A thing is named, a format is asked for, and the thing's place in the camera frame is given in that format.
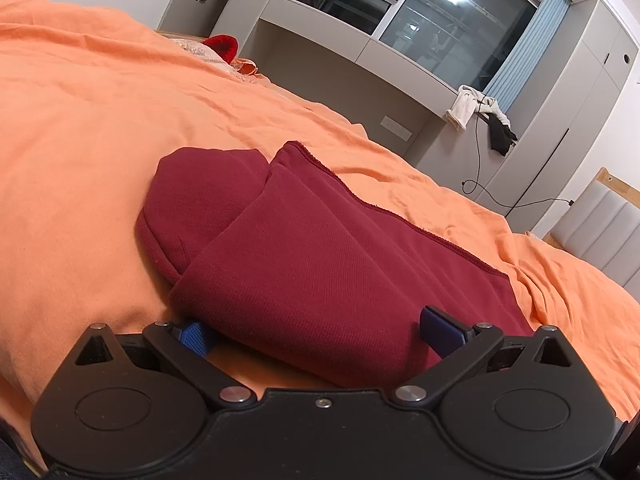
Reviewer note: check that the black cloth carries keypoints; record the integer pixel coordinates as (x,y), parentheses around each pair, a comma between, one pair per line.
(500,135)

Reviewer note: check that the red knit cloth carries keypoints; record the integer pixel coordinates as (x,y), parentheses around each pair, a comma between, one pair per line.
(222,45)

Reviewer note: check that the light blue curtain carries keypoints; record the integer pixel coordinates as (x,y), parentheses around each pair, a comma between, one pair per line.
(535,45)

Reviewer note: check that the white wall socket panel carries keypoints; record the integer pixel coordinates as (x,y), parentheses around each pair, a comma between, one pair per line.
(396,128)

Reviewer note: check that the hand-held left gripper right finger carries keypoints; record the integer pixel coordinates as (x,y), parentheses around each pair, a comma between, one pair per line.
(440,328)

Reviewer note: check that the orange bed blanket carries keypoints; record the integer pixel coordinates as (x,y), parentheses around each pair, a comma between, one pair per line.
(85,160)

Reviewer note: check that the glass window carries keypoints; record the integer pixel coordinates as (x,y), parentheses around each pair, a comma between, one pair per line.
(450,15)

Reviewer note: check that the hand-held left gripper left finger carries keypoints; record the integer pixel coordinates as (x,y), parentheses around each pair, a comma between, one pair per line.
(197,338)

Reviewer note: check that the grey padded headboard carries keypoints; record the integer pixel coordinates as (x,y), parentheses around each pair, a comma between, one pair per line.
(600,230)

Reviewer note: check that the tall grey wardrobe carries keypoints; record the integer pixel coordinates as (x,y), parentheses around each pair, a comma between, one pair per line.
(580,125)

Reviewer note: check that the embroidered peach pillow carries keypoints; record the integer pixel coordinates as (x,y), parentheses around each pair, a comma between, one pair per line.
(192,46)

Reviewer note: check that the grey built-in desk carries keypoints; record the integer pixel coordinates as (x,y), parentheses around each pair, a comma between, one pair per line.
(350,85)

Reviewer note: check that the maroon knit sweater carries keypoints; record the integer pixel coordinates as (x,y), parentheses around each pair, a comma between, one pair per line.
(310,260)

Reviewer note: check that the white cloth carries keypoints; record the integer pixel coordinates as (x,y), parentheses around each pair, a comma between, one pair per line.
(462,107)

